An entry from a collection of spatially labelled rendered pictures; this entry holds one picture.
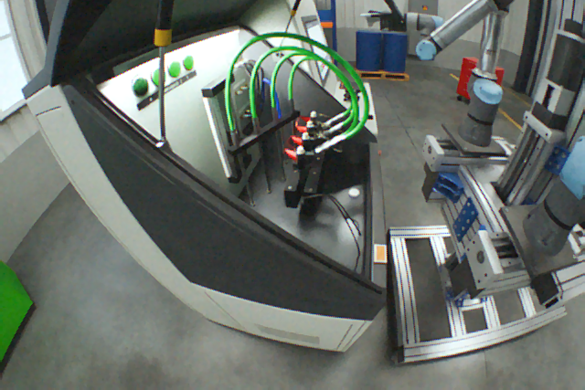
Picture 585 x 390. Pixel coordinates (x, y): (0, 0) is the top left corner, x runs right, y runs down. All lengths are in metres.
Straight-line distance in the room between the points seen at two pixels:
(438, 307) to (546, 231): 0.90
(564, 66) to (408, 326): 1.25
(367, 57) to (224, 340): 5.21
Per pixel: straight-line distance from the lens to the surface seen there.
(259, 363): 1.50
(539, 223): 0.71
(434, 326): 1.42
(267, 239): 0.36
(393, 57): 5.42
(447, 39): 0.93
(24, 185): 4.16
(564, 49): 0.83
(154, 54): 0.53
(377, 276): 0.58
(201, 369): 1.60
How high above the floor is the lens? 1.46
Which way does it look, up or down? 39 degrees down
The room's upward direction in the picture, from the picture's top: 6 degrees counter-clockwise
